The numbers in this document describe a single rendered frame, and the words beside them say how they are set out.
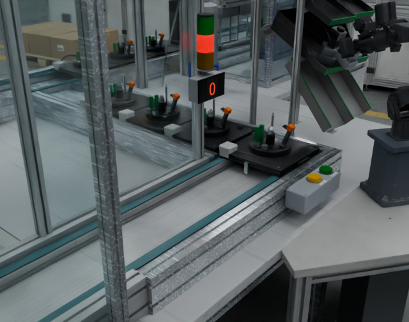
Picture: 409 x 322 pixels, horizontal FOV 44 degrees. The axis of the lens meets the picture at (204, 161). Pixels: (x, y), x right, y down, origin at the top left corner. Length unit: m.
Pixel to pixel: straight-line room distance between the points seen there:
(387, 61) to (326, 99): 3.80
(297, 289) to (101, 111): 0.78
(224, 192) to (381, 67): 4.33
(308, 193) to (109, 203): 0.71
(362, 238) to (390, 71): 4.31
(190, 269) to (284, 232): 0.35
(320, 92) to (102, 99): 1.20
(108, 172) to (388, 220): 0.96
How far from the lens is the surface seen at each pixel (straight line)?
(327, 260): 1.37
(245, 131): 1.82
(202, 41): 1.47
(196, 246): 1.20
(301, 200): 1.45
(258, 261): 1.33
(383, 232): 1.52
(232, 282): 1.26
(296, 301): 1.41
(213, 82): 1.51
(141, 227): 1.36
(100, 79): 0.81
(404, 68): 5.65
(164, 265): 1.15
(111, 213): 0.90
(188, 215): 1.41
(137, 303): 1.14
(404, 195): 1.67
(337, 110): 1.90
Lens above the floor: 1.65
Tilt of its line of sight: 25 degrees down
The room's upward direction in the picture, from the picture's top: straight up
